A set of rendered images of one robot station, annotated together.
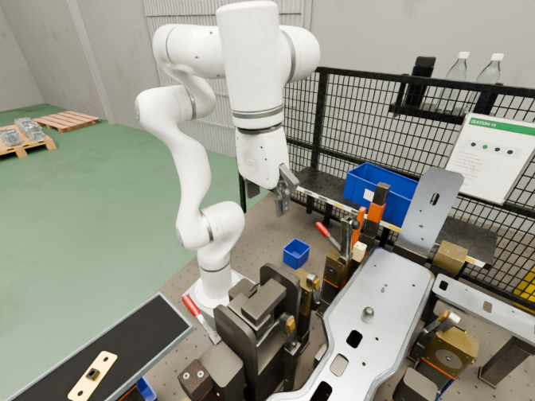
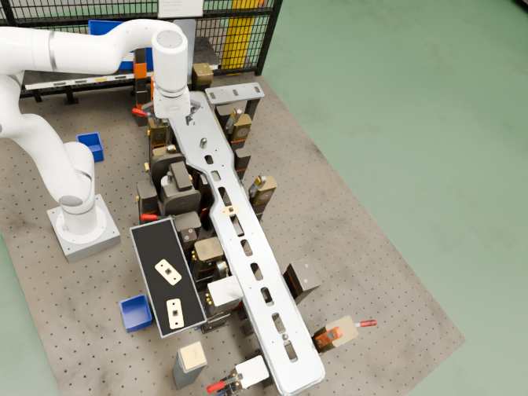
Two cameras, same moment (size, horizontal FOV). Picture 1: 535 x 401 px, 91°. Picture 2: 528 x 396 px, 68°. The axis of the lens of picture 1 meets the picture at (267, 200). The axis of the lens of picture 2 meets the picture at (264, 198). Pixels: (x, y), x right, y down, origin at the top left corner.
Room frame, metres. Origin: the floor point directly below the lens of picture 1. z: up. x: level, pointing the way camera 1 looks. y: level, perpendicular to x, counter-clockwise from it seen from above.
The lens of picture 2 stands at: (0.01, 0.72, 2.36)
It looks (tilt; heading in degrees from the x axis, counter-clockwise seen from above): 56 degrees down; 275
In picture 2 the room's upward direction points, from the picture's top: 24 degrees clockwise
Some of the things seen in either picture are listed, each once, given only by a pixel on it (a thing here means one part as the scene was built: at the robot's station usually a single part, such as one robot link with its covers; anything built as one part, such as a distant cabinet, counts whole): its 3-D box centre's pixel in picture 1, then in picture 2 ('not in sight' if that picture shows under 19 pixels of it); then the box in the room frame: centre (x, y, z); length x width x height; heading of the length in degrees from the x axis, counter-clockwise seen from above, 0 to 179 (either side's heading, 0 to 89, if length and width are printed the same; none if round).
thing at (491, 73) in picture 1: (485, 85); not in sight; (1.02, -0.79, 1.53); 0.07 x 0.07 x 0.20
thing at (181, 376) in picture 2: not in sight; (187, 368); (0.03, 0.51, 0.92); 0.08 x 0.08 x 0.44; 49
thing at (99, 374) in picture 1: (93, 374); (168, 271); (0.23, 0.33, 1.17); 0.08 x 0.04 x 0.01; 164
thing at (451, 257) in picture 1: (435, 283); (199, 96); (0.66, -0.65, 0.88); 0.08 x 0.08 x 0.36; 49
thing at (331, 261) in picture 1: (328, 286); (154, 148); (0.65, -0.24, 0.87); 0.10 x 0.07 x 0.35; 49
